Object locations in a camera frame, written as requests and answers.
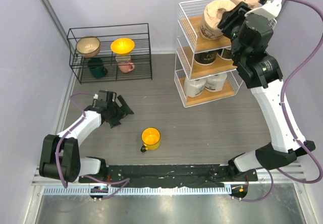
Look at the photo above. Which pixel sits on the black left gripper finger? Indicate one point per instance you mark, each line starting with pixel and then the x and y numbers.
pixel 113 119
pixel 124 106

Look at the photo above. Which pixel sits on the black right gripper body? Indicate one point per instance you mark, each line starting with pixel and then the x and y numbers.
pixel 231 27

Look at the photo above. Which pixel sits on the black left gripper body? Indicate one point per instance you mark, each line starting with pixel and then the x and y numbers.
pixel 114 109

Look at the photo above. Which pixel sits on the black roll front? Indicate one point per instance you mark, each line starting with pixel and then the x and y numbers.
pixel 225 53

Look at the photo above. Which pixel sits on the brown roll back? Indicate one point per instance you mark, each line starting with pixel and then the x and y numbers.
pixel 212 16

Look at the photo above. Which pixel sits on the black toilet paper roll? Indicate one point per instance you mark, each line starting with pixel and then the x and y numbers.
pixel 206 58

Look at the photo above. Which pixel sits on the white toilet paper roll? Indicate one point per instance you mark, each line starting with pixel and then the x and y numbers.
pixel 215 83

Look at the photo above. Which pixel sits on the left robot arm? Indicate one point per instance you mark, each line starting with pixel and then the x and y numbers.
pixel 60 157

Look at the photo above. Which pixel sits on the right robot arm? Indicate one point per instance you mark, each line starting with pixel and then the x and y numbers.
pixel 287 143

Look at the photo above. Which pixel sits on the pink mug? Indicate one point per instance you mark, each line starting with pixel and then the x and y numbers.
pixel 126 67

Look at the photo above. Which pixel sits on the yellow enamel mug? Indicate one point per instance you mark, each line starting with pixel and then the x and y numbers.
pixel 151 138

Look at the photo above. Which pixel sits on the beige small cup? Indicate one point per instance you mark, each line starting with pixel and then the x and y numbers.
pixel 123 58

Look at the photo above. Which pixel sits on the dark green mug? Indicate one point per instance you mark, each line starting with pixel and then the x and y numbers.
pixel 97 67

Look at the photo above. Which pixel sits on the orange bowl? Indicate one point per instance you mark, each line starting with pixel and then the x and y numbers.
pixel 122 46

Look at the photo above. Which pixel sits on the beige brown bowl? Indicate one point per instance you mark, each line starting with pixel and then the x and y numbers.
pixel 88 46

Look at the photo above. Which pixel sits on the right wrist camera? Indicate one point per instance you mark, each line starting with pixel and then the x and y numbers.
pixel 269 9

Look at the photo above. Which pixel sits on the black wire rack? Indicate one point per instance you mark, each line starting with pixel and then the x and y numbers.
pixel 140 55

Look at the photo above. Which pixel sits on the white wire wooden shelf rack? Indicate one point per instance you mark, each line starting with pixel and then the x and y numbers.
pixel 204 71

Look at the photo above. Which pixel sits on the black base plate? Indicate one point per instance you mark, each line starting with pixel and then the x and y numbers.
pixel 174 175

